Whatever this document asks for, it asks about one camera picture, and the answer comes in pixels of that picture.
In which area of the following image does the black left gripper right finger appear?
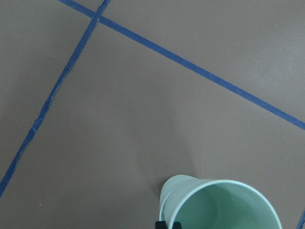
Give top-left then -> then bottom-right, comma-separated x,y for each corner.
172,221 -> 182,229

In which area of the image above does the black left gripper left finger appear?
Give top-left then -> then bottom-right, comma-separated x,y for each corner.
155,221 -> 166,229

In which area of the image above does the green cup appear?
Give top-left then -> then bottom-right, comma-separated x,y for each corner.
158,175 -> 282,229

